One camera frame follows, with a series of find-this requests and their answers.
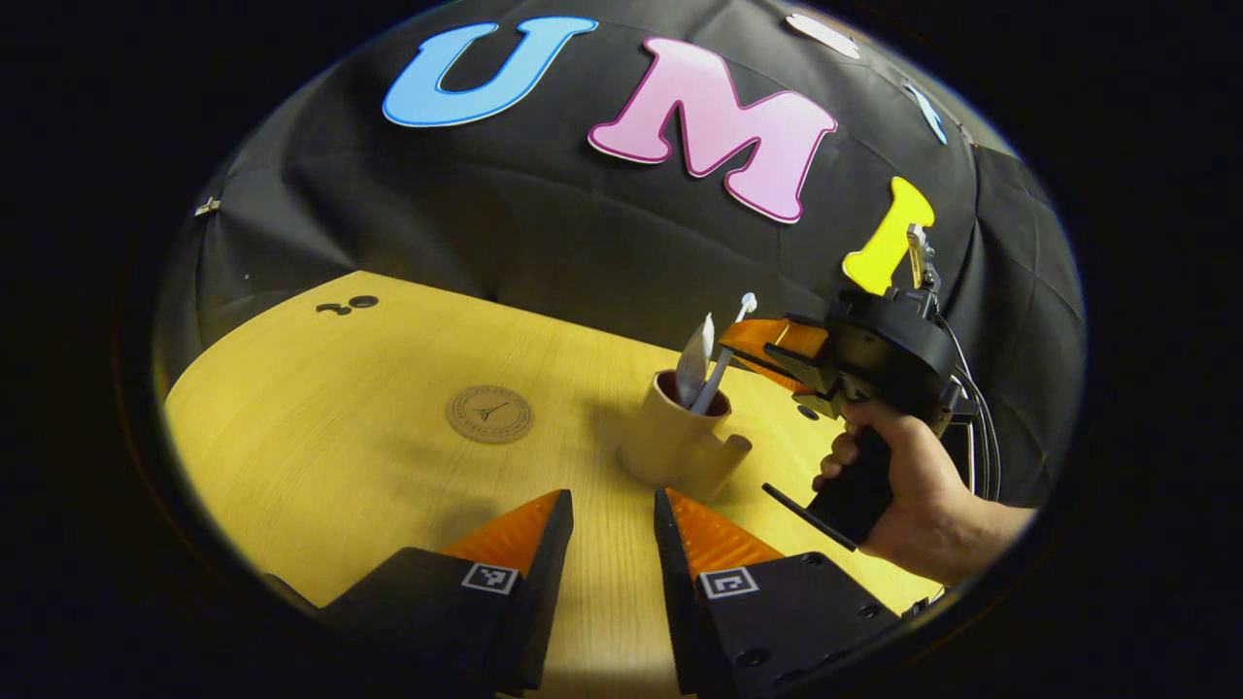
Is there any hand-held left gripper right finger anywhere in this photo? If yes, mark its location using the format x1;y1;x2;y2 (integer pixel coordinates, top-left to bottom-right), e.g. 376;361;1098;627
654;487;909;698

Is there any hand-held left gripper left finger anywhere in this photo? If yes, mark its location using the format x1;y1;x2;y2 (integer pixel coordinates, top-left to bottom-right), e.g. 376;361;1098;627
319;488;574;698

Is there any white toothbrush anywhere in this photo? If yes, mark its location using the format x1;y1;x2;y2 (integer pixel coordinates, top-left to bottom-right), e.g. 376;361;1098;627
691;292;758;414

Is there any white toothpaste tube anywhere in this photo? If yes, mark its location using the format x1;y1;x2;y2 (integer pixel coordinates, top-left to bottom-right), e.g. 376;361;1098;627
675;313;717;409

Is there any beige cup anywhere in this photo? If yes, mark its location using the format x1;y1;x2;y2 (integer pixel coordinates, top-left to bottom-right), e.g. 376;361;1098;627
619;369;754;504

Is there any round brown coaster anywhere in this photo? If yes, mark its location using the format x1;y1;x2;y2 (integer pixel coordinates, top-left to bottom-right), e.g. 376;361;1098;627
446;385;534;445

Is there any wooden desktop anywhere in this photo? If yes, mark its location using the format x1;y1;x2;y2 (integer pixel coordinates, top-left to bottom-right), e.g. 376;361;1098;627
163;270;943;698

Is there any black backdrop cloth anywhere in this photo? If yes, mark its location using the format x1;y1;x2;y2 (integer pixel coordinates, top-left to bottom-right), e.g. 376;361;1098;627
153;0;1087;506

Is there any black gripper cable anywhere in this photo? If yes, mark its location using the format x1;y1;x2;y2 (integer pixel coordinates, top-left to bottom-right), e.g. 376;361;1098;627
937;311;1001;501

